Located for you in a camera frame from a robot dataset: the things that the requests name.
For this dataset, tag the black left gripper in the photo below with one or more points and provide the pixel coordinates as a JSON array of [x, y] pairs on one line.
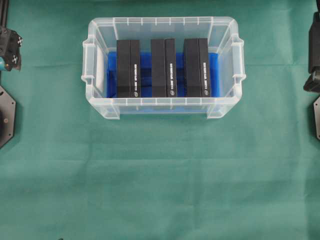
[[10, 43]]

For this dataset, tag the black D415 camera box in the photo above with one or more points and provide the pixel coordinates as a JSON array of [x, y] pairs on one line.
[[128, 69]]

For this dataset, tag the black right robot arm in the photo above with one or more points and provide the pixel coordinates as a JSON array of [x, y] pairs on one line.
[[312, 84]]

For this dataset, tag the black D435i box middle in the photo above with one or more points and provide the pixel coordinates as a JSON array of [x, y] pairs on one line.
[[163, 68]]

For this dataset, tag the black d435i box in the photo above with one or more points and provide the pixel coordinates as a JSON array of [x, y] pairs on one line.
[[163, 68], [197, 79]]

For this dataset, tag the clear plastic storage case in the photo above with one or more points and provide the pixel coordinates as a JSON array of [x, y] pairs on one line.
[[222, 33]]

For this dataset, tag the black D435i box right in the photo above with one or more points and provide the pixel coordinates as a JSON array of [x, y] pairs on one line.
[[197, 79]]

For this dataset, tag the green table cloth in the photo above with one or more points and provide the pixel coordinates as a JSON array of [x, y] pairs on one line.
[[70, 174]]

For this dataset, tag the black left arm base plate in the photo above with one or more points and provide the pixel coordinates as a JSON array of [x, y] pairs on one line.
[[7, 117]]

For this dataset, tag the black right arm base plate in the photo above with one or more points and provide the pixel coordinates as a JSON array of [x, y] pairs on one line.
[[317, 117]]

